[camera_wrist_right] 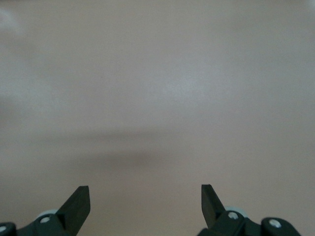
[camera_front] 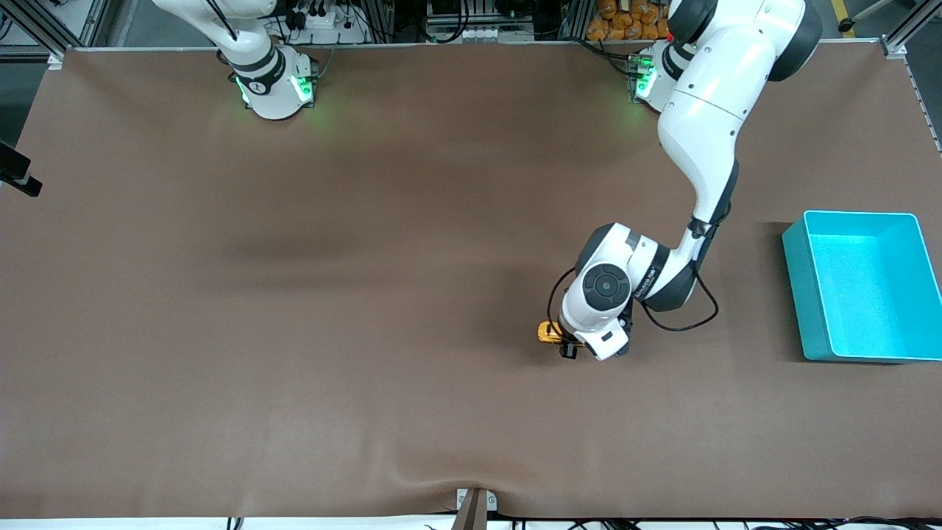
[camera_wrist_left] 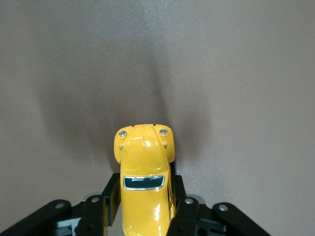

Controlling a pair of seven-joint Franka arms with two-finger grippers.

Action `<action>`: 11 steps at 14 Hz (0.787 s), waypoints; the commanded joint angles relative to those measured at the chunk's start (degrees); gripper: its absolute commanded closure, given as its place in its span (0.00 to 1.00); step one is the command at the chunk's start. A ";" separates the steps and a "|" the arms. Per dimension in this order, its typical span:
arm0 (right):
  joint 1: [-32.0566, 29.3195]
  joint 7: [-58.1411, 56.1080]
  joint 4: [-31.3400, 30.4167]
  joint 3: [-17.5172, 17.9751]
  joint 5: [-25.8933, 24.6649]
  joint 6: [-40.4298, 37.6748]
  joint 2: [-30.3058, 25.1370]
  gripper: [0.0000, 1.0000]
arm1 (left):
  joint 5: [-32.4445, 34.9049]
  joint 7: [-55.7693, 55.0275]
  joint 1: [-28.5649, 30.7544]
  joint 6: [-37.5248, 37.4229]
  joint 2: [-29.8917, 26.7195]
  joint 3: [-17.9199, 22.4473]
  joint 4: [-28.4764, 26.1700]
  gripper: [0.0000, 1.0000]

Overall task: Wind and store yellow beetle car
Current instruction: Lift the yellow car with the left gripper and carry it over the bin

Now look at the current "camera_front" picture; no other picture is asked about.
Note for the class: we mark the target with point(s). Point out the yellow beetle toy car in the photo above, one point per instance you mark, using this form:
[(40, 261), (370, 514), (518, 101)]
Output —
[(547, 333)]

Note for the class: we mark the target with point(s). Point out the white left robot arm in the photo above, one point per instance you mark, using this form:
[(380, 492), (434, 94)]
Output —
[(706, 110)]

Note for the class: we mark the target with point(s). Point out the brown table mat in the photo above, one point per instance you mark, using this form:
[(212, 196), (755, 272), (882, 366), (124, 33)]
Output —
[(368, 331)]

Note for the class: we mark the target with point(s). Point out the turquoise plastic bin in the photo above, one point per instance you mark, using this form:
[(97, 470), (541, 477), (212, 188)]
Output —
[(868, 294)]

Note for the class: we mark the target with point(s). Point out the orange snack packet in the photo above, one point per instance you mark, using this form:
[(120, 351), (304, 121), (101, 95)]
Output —
[(650, 13), (633, 29), (597, 31), (608, 9)]

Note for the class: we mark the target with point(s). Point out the electronics unit with white connectors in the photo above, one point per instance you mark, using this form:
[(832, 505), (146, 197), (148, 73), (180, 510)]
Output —
[(478, 33)]

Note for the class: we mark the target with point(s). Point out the white power strip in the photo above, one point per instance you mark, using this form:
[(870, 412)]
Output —
[(331, 29)]

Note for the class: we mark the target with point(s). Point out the aluminium frame strut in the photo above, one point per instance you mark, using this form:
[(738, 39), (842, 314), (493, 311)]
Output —
[(901, 37), (40, 29)]

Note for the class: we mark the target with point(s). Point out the metal clamp bracket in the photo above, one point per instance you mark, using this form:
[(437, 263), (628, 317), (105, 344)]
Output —
[(462, 500)]

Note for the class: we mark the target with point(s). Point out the grey bar under bracket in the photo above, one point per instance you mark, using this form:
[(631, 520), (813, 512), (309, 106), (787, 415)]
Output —
[(471, 515)]

